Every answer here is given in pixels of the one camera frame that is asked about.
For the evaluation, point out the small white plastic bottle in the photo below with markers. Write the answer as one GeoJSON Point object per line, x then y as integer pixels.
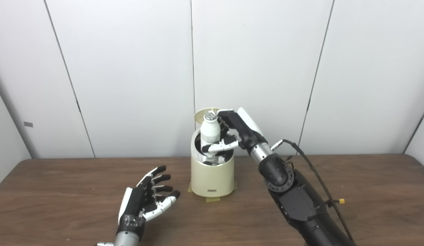
{"type": "Point", "coordinates": [210, 131]}

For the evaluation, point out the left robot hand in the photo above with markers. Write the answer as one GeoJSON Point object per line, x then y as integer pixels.
{"type": "Point", "coordinates": [133, 205]}

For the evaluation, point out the cream-colored bin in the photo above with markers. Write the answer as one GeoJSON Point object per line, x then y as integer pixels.
{"type": "Point", "coordinates": [212, 179]}

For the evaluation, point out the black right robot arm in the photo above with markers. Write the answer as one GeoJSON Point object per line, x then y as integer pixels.
{"type": "Point", "coordinates": [300, 205]}

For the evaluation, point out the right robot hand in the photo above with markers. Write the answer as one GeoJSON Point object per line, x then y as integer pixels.
{"type": "Point", "coordinates": [246, 131]}

